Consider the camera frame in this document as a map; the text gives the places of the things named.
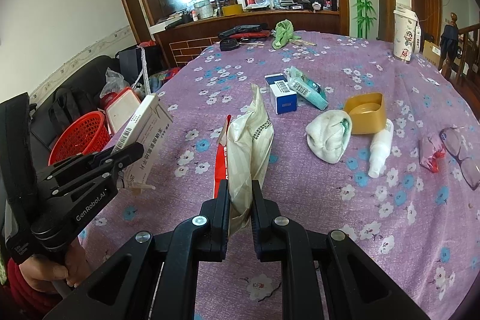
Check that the wooden stair railing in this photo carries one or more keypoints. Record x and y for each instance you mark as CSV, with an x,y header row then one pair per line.
x,y
459,59

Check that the green cloth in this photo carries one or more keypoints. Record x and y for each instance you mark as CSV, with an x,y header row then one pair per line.
x,y
284,33

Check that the pink red wrapper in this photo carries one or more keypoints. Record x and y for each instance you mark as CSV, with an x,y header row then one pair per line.
x,y
431,150

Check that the striped paper bag red label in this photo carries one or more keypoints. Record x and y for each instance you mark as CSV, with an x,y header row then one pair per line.
x,y
243,150

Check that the black red tools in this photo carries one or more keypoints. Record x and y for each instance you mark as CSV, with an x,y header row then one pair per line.
x,y
246,31

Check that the person's left hand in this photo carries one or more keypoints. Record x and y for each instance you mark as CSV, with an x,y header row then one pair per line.
x,y
40,273

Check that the red framed white board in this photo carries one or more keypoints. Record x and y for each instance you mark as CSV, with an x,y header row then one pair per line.
x,y
121,108

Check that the white plastic bottle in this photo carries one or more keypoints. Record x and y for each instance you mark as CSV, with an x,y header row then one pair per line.
x,y
380,149

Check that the white sock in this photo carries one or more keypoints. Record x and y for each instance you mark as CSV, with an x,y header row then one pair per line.
x,y
328,135

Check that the purple frame eyeglasses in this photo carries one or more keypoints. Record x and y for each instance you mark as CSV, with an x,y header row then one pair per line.
x,y
456,145

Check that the blue white medicine box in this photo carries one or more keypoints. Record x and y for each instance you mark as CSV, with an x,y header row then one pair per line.
x,y
282,97

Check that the black key fob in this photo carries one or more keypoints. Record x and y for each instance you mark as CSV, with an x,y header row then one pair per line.
x,y
228,44

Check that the white cartoon paper cup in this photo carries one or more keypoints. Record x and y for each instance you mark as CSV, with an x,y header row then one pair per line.
x,y
407,36

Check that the dark shopping bag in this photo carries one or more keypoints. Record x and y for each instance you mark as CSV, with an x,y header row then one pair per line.
x,y
130,60

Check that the red mesh trash basket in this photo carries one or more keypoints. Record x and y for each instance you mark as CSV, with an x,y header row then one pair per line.
x,y
86,135

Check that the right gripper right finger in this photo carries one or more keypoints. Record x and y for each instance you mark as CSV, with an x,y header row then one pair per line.
x,y
324,276

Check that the teal cartoon tissue pack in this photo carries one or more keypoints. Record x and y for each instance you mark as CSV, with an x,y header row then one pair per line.
x,y
307,88

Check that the black backpack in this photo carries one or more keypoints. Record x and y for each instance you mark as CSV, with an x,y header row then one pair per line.
x,y
67,106

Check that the cardboard box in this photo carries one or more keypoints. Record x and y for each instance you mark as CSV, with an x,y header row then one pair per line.
x,y
432,53

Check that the clear plastic bag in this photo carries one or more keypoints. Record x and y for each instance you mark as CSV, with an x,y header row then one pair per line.
x,y
115,83

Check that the white barcode medicine box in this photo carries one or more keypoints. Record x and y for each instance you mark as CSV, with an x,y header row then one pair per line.
x,y
149,127

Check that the black leather sofa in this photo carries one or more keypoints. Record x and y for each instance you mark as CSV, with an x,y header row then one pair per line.
x,y
91,79

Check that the yellow plastic lid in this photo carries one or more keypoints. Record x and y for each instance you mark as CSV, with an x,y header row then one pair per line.
x,y
367,113

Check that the purple floral tablecloth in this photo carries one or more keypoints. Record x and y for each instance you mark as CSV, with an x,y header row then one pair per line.
x,y
421,227

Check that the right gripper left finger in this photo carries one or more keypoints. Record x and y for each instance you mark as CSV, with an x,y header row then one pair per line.
x,y
154,276

